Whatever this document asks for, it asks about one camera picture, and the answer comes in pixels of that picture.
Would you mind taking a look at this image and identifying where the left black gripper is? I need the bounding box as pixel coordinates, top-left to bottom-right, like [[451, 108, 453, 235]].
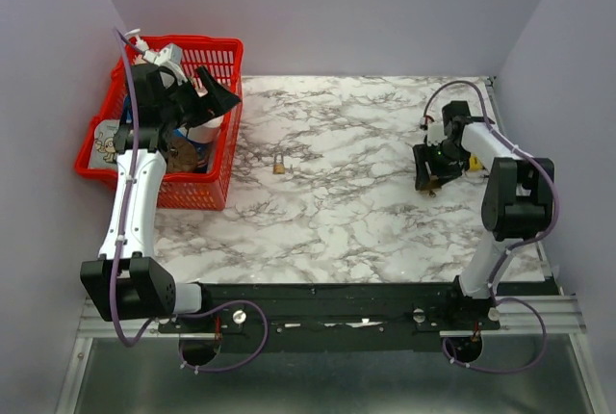
[[159, 65, 241, 128]]

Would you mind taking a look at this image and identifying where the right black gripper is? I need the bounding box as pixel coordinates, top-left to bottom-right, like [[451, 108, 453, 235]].
[[411, 141, 467, 189]]

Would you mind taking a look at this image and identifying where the small brass padlock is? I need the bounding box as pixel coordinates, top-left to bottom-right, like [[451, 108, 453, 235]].
[[272, 153, 286, 175]]

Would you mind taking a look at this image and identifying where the large brass padlock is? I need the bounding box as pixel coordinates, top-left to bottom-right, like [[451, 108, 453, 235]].
[[418, 178, 442, 197]]

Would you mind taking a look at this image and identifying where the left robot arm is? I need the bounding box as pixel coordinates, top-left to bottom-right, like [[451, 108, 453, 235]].
[[80, 64, 241, 332]]

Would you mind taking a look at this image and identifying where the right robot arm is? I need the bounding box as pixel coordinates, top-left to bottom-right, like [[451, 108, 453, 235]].
[[413, 101, 556, 329]]

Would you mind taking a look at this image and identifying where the yellow black padlock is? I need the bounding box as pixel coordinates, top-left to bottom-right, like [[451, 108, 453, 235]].
[[468, 154, 489, 178]]

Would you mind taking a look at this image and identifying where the brown round item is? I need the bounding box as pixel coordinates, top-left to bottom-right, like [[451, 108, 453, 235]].
[[167, 137, 198, 173]]

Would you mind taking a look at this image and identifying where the red plastic basket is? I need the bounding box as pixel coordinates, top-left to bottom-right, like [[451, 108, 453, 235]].
[[74, 35, 244, 210]]

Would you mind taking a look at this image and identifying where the cream pump lotion bottle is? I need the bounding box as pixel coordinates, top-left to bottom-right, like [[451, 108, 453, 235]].
[[121, 28, 149, 55]]

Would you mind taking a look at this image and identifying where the grey cartoon pouch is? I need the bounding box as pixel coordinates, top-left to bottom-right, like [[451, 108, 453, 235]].
[[89, 119, 119, 170]]

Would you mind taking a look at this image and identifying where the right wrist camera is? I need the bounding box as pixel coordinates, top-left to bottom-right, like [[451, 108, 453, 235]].
[[420, 116, 446, 146]]

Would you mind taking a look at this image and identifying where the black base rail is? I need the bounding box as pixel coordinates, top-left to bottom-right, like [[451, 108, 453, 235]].
[[153, 281, 501, 355]]

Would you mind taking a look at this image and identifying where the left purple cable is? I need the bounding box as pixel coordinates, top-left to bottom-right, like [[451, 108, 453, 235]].
[[108, 26, 148, 348]]

